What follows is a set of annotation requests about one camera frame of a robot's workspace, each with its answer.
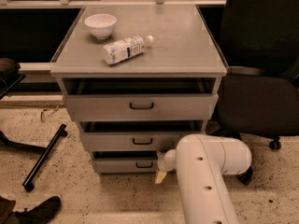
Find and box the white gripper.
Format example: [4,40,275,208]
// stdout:
[155,149,176,184]

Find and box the grey drawer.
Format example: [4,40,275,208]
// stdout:
[79,131,206,152]
[92,157,157,174]
[64,94,218,121]

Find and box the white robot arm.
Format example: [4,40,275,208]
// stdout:
[155,134,251,224]

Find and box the grey drawer cabinet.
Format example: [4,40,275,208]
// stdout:
[51,4,226,161]

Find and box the black office chair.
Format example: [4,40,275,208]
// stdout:
[205,0,299,187]

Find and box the white plastic bottle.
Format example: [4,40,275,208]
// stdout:
[102,35,154,65]

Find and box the black shoe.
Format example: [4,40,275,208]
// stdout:
[15,196,61,224]

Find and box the white ceramic bowl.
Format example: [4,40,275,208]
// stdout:
[84,14,117,39]

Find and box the black stand leg with casters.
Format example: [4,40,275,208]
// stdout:
[0,124,67,192]

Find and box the dark object on left table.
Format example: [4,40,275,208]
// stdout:
[0,58,25,99]

